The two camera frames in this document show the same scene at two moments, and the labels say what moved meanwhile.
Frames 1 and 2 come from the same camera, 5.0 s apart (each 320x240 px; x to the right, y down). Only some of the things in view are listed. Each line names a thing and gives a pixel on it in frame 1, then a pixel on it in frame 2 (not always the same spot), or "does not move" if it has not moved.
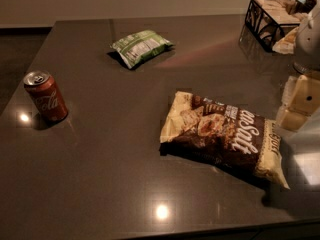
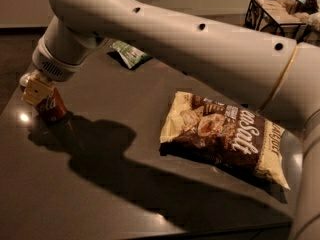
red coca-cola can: x=46 y=96 does not move
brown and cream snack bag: x=205 y=129 does not move
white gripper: x=308 y=49 to x=52 y=68
